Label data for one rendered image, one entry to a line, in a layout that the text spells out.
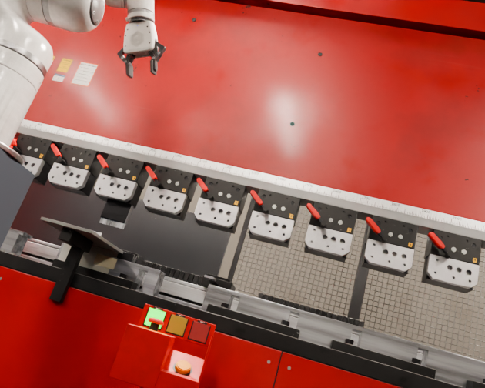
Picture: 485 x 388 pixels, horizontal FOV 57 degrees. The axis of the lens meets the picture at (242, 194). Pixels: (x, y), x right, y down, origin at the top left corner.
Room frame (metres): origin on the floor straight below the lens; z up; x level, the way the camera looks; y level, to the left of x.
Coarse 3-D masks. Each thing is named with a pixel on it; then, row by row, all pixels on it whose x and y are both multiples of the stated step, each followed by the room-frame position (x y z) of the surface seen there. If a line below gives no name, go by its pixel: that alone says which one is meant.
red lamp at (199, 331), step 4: (196, 324) 1.26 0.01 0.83; (200, 324) 1.26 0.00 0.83; (204, 324) 1.26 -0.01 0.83; (192, 328) 1.26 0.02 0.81; (196, 328) 1.26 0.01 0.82; (200, 328) 1.26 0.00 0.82; (204, 328) 1.26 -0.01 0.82; (208, 328) 1.26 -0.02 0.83; (192, 332) 1.26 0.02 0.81; (196, 332) 1.26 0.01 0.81; (200, 332) 1.26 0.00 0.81; (204, 332) 1.26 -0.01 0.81; (192, 336) 1.26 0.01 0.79; (196, 336) 1.26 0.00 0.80; (200, 336) 1.26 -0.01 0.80; (204, 336) 1.26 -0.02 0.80; (200, 340) 1.26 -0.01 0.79; (204, 340) 1.26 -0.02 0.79
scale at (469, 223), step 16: (32, 128) 1.71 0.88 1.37; (48, 128) 1.70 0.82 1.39; (112, 144) 1.64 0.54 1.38; (128, 144) 1.62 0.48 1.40; (176, 160) 1.58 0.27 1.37; (192, 160) 1.57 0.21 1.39; (256, 176) 1.51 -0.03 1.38; (272, 176) 1.50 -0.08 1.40; (320, 192) 1.46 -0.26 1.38; (336, 192) 1.45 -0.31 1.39; (352, 192) 1.44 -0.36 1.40; (384, 208) 1.42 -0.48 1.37; (400, 208) 1.41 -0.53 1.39; (416, 208) 1.40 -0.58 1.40; (464, 224) 1.36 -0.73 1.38; (480, 224) 1.35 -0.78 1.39
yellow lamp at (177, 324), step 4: (172, 316) 1.26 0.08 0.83; (176, 316) 1.26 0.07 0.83; (172, 320) 1.26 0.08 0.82; (176, 320) 1.26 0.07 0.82; (180, 320) 1.26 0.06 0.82; (184, 320) 1.26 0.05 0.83; (172, 324) 1.26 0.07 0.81; (176, 324) 1.26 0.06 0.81; (180, 324) 1.26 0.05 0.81; (184, 324) 1.26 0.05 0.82; (168, 328) 1.26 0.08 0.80; (172, 328) 1.26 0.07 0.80; (176, 328) 1.26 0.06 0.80; (180, 328) 1.26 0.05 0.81; (184, 328) 1.26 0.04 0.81; (172, 332) 1.26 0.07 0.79; (176, 332) 1.26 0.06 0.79; (180, 332) 1.26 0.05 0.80
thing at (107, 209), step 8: (112, 200) 1.65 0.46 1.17; (104, 208) 1.66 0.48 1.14; (112, 208) 1.65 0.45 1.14; (120, 208) 1.64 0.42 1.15; (128, 208) 1.64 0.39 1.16; (104, 216) 1.65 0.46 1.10; (112, 216) 1.65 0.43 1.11; (120, 216) 1.64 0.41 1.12; (128, 216) 1.64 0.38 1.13; (112, 224) 1.65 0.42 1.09; (120, 224) 1.65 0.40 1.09
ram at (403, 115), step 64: (192, 0) 1.62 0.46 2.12; (192, 64) 1.60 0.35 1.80; (256, 64) 1.54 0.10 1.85; (320, 64) 1.49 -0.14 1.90; (384, 64) 1.44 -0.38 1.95; (448, 64) 1.39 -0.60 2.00; (64, 128) 1.69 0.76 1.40; (128, 128) 1.63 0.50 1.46; (192, 128) 1.58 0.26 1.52; (256, 128) 1.53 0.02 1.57; (320, 128) 1.48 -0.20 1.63; (384, 128) 1.43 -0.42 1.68; (448, 128) 1.38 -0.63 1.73; (256, 192) 1.56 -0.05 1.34; (384, 192) 1.42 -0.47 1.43; (448, 192) 1.38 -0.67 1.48
